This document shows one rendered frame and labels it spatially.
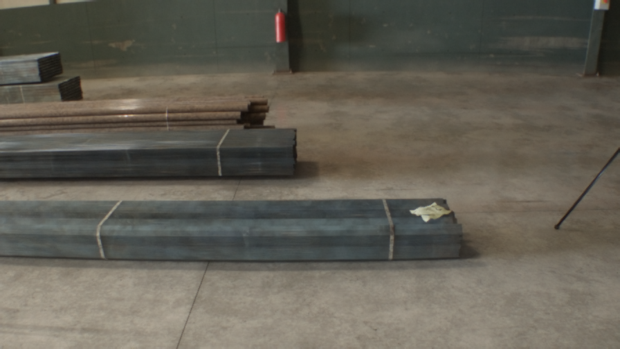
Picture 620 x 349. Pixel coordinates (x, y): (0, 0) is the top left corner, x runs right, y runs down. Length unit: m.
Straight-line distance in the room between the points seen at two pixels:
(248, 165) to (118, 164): 1.10
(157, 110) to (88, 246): 2.06
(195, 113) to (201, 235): 2.08
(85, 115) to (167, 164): 1.41
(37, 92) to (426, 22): 6.62
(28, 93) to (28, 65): 0.40
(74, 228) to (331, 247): 1.53
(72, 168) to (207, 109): 1.35
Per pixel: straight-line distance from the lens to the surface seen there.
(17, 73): 7.41
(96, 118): 4.89
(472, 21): 9.22
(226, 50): 8.96
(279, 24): 8.40
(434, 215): 2.73
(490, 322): 2.40
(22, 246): 3.20
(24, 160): 4.45
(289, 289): 2.49
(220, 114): 4.46
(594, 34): 10.07
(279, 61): 8.65
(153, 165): 3.91
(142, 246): 2.81
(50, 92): 7.13
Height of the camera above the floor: 1.48
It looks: 22 degrees down
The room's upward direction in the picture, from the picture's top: 1 degrees counter-clockwise
